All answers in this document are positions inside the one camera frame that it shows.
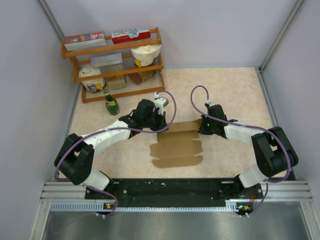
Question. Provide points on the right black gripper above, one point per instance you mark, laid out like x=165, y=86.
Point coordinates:
x=202, y=129

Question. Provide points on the brown bread pieces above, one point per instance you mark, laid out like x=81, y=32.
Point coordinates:
x=140, y=77

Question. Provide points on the green glass bottle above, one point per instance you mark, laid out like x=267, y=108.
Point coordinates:
x=111, y=103

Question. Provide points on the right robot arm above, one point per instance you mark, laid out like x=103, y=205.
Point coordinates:
x=272, y=149

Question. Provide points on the clear plastic box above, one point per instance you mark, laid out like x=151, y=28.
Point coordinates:
x=106, y=60

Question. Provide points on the tan cardboard packet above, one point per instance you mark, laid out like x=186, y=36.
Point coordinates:
x=117, y=81

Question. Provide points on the wooden shelf rack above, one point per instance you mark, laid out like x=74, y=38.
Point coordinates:
x=127, y=62

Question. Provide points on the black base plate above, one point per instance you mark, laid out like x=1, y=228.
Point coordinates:
x=178, y=192

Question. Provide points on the red grey foil box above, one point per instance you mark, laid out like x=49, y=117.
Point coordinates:
x=85, y=41

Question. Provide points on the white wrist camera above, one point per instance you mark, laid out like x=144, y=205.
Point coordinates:
x=160, y=103
x=209, y=103

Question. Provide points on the red white wrap box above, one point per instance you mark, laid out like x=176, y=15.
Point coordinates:
x=131, y=35

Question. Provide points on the brown cardboard box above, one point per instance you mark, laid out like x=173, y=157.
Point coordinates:
x=179, y=146

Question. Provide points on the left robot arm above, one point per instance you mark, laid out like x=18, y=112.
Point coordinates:
x=75, y=158

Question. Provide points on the aluminium front rail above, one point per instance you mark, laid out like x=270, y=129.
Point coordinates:
x=64, y=196

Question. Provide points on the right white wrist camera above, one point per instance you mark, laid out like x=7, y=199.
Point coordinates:
x=209, y=103

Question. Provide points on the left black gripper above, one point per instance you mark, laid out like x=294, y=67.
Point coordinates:
x=162, y=123

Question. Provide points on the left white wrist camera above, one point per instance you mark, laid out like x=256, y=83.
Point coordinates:
x=160, y=103

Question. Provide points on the white paper bag upper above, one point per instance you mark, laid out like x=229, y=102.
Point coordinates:
x=144, y=56

